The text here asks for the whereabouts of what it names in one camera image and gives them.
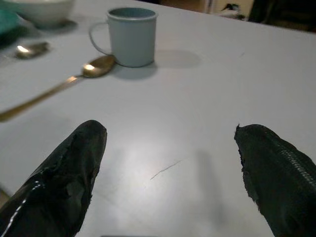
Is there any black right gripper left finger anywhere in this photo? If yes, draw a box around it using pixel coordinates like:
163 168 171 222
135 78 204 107
0 119 108 237

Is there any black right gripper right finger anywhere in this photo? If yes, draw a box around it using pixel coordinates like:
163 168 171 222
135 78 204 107
234 123 316 237

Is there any silver spoon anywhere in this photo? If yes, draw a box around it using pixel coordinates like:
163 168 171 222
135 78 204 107
14 41 51 60

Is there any light blue enamel mug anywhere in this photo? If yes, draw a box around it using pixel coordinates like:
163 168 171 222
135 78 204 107
88 7 159 68

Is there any teal cloth napkin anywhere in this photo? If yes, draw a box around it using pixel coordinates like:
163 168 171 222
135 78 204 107
0 2 23 47

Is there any white ceramic bowl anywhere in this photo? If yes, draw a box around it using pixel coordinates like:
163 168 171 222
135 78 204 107
9 0 76 28

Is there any gold long-handled spoon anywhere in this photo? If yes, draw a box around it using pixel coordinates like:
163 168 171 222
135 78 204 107
0 54 116 123

